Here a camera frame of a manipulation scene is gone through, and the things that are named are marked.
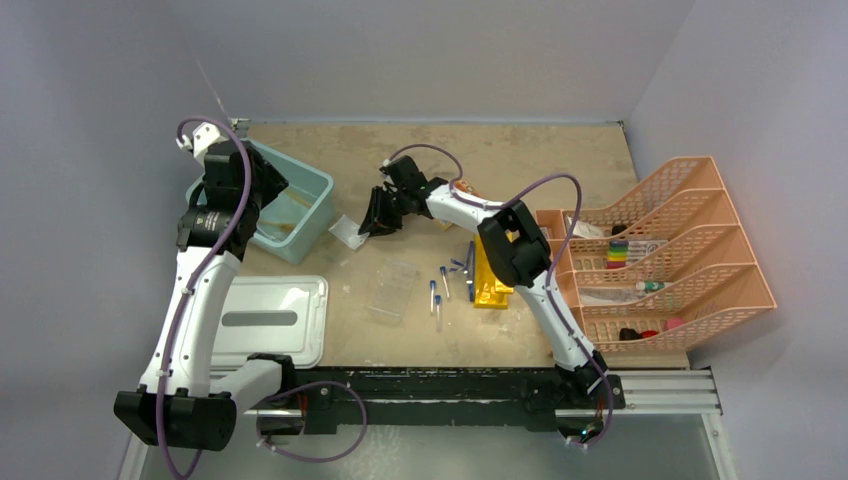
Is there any aluminium rail frame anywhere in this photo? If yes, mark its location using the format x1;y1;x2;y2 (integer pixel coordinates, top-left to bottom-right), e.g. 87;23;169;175
117;117;740;480

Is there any yellow test tube rack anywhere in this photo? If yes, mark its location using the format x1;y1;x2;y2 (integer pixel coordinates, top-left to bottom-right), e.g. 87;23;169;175
473;235;514;310

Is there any orange plastic file organizer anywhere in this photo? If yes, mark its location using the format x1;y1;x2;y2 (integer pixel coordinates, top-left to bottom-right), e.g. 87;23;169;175
536;157;777;354

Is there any teal plastic bin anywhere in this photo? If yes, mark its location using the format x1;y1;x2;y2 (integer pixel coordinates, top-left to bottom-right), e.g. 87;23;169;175
176;140;334;264

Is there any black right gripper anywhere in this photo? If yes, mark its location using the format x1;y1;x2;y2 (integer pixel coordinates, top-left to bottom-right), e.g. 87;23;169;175
360;188;411;241

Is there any yellow rubber tube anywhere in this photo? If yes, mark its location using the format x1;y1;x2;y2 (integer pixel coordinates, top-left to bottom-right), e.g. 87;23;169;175
258;189;313;234

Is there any white plastic bin lid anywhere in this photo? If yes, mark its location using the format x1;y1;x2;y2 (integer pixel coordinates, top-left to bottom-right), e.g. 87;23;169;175
211;275;329;371

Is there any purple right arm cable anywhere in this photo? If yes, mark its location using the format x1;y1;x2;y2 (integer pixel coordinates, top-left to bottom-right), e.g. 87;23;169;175
387;144;614;449

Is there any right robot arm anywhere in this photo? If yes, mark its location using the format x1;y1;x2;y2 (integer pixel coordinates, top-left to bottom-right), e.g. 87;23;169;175
360;155;611;407

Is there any blue capped test tube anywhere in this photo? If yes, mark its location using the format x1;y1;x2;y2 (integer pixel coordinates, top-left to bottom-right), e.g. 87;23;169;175
439;266;451;300
429;280;438;316
434;295;443;333

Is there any white plastic pouch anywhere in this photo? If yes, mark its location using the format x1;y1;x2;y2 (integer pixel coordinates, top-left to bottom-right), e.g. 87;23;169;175
328;215;369;251

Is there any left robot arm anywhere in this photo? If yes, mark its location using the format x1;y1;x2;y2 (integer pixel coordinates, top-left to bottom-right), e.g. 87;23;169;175
113;141;298;451

